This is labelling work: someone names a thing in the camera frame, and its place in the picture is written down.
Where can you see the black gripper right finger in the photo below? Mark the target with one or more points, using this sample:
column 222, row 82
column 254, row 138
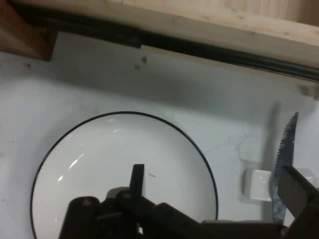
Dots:
column 299, row 199

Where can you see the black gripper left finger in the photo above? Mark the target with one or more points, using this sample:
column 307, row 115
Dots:
column 135, row 179

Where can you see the steel serrated table knife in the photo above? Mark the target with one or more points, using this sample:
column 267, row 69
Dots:
column 286, row 144

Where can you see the white plate with black rim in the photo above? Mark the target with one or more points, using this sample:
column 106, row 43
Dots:
column 112, row 149

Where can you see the white ceramic knife rest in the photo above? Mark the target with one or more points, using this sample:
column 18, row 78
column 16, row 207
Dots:
column 259, row 184

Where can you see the light wooden drawer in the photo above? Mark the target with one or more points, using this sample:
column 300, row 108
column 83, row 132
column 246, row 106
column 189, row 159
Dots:
column 224, row 22

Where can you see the dark brown wooden cabinet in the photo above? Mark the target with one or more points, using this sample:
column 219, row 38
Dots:
column 20, row 30

